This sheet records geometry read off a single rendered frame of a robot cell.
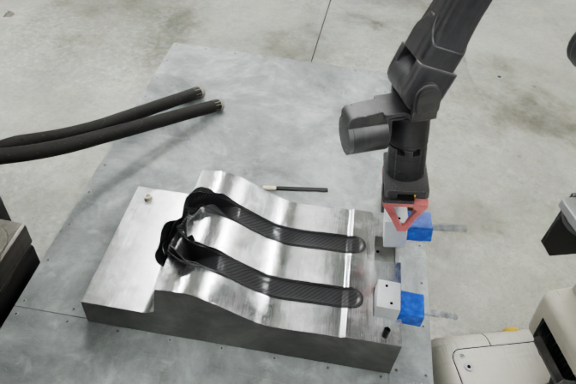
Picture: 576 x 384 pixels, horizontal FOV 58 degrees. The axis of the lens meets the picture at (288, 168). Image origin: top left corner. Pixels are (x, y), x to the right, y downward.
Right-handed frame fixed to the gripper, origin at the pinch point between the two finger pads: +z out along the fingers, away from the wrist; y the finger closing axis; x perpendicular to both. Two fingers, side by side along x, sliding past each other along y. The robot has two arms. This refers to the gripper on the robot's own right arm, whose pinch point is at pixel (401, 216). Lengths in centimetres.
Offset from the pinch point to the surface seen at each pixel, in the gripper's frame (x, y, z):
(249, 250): -24.6, 5.9, 3.9
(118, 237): -48.5, 3.6, 4.6
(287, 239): -19.1, -0.1, 6.7
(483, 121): 54, -177, 85
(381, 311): -2.9, 13.1, 8.0
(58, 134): -68, -16, -4
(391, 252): -0.9, -2.4, 10.6
